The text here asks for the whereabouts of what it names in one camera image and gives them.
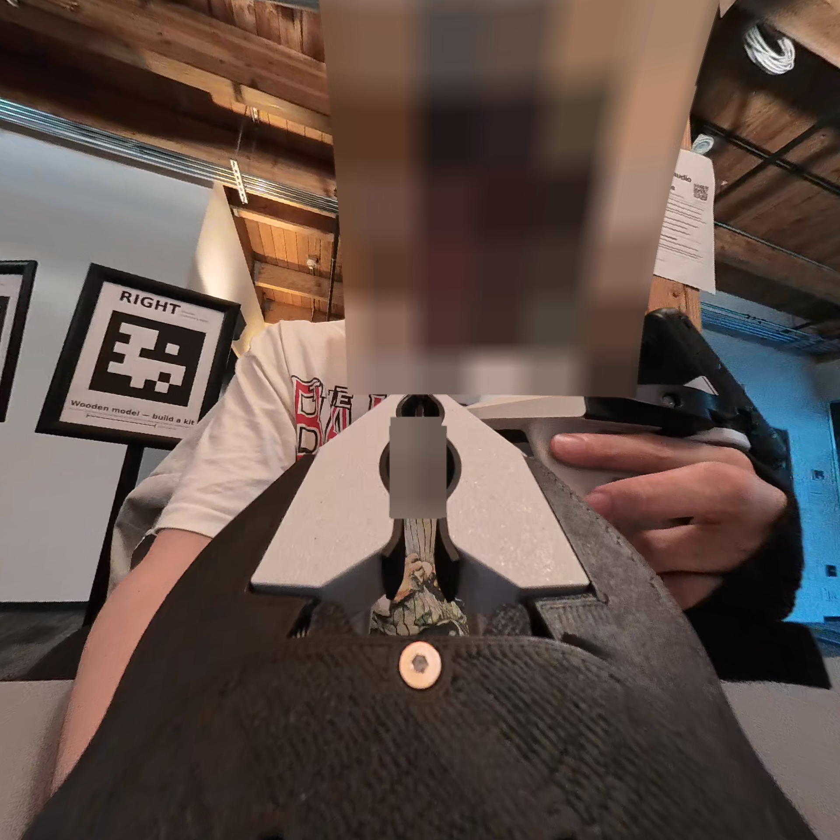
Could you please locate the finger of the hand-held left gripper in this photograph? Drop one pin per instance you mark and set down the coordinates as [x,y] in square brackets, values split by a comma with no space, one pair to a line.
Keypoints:
[538,410]

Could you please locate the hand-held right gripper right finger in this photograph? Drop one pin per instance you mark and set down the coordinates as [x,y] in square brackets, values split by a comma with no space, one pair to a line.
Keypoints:
[518,525]

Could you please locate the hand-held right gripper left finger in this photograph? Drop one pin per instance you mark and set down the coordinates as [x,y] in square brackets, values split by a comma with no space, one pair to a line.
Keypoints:
[328,518]

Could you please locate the thick wooden beam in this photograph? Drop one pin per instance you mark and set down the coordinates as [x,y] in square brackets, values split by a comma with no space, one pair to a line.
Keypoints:
[676,308]

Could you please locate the person's right forearm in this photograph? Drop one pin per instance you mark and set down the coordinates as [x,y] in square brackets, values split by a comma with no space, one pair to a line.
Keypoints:
[131,623]

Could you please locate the grey desk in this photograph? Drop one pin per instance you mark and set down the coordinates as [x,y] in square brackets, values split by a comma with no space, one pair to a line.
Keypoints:
[787,754]

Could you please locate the white printed paper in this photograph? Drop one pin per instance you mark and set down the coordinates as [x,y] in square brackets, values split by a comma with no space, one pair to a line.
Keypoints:
[686,223]

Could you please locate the black frame stand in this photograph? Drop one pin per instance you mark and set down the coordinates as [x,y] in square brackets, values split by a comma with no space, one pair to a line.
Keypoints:
[115,525]

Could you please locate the black picture frame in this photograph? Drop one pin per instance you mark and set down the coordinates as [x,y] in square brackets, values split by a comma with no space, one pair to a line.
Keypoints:
[13,341]
[144,354]

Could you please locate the person's left hand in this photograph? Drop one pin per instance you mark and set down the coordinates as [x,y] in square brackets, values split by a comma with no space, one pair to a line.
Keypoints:
[689,512]

